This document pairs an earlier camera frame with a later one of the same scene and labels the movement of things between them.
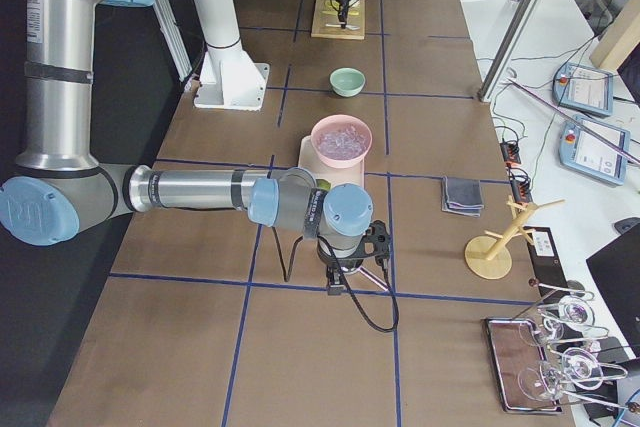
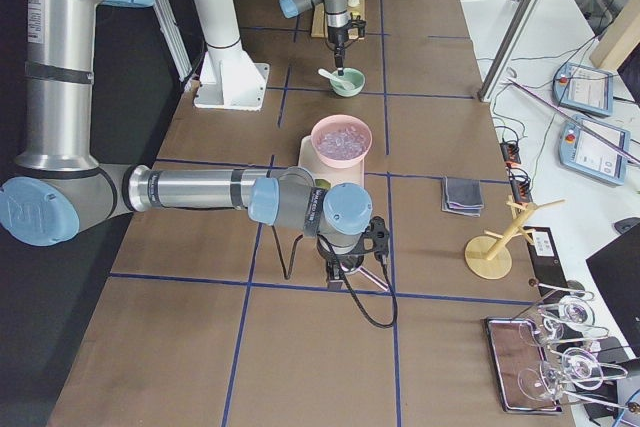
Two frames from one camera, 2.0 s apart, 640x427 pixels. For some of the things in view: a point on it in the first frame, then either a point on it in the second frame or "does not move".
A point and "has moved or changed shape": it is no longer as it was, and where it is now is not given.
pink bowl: (341, 141) does not move
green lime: (323, 184) does not move
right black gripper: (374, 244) does not move
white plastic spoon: (350, 27) has moved or changed shape
